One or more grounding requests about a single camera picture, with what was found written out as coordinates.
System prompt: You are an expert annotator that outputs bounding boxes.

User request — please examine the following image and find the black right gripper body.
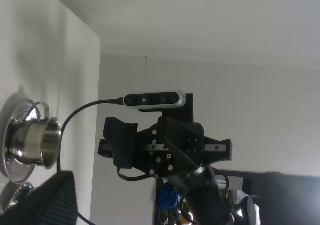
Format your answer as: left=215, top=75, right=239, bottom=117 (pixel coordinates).
left=98, top=93, right=234, bottom=180

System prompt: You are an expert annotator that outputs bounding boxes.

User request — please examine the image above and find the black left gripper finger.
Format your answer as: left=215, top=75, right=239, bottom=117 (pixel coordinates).
left=0, top=171, right=78, bottom=225

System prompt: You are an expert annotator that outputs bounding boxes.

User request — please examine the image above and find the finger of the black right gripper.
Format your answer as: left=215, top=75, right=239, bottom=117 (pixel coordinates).
left=98, top=117, right=138, bottom=169
left=157, top=116, right=205, bottom=172

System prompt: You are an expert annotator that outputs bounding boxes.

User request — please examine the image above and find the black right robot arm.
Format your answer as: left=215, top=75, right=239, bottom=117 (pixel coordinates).
left=98, top=91, right=254, bottom=225

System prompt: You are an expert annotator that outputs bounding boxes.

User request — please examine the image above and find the stainless steel near saucer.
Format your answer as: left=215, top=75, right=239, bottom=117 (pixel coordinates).
left=0, top=181, right=35, bottom=215

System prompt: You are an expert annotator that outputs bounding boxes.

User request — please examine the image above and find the stainless steel saucer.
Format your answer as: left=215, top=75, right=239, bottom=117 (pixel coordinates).
left=0, top=181, right=35, bottom=215
left=1, top=99, right=44, bottom=185

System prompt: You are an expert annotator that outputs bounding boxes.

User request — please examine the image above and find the stainless steel far saucer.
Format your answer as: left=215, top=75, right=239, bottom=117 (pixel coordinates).
left=1, top=99, right=44, bottom=185

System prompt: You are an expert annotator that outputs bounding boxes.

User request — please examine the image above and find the black right camera cable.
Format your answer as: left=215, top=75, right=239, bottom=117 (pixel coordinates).
left=56, top=98, right=125, bottom=225

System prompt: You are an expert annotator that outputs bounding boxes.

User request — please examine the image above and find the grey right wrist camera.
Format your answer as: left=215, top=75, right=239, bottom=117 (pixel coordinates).
left=123, top=90, right=187, bottom=110

